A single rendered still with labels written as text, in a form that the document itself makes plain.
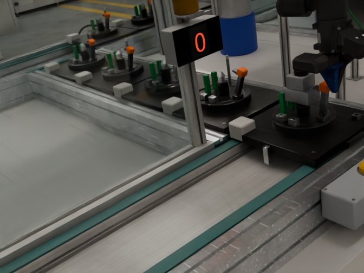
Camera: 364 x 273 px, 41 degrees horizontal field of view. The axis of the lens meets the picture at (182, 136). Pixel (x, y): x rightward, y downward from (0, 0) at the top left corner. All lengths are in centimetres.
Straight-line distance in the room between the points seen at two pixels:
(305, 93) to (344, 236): 31
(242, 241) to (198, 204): 21
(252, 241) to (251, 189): 22
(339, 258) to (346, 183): 13
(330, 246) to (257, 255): 17
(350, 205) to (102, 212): 45
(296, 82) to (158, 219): 41
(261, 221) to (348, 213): 15
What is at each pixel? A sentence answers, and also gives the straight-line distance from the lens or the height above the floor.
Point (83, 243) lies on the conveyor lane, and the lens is 95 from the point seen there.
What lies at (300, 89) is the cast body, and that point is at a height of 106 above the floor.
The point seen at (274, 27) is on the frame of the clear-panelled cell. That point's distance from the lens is 229.
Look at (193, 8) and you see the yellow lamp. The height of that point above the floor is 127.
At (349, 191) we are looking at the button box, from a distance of 91.
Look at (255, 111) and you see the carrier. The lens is 122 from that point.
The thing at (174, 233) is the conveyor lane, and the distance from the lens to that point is 92.
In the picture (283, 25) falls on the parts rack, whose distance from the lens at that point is 135.
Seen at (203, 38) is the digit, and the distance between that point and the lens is 100.
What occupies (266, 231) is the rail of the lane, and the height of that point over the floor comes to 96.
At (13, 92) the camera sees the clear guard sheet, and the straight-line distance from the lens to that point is 86.
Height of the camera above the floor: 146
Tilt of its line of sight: 25 degrees down
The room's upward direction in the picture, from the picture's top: 10 degrees counter-clockwise
